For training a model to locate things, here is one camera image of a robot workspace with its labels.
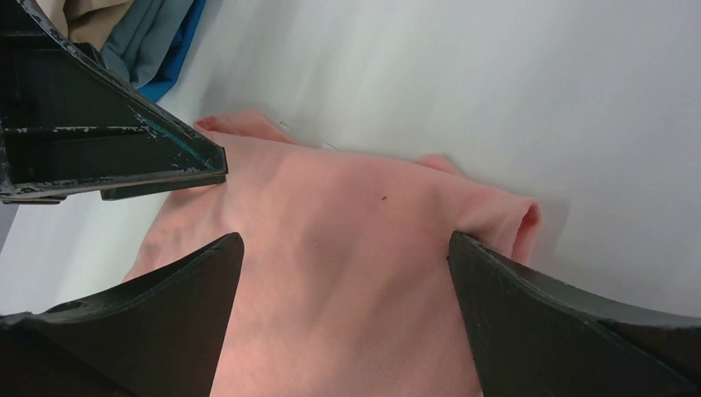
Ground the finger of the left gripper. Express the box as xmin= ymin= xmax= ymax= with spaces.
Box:
xmin=1 ymin=1 xmax=228 ymax=204

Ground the folded grey-blue t shirt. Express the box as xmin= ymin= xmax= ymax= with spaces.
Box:
xmin=101 ymin=0 xmax=193 ymax=88

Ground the folded blue t shirt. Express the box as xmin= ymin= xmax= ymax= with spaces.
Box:
xmin=138 ymin=0 xmax=206 ymax=102

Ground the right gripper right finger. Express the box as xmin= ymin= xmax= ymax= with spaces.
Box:
xmin=447 ymin=232 xmax=700 ymax=396

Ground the folded beige t shirt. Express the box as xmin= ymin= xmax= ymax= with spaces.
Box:
xmin=37 ymin=0 xmax=134 ymax=50

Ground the pink t shirt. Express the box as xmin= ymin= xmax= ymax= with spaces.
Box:
xmin=128 ymin=110 xmax=542 ymax=396

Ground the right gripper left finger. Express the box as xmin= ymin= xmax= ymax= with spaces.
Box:
xmin=1 ymin=233 xmax=244 ymax=396

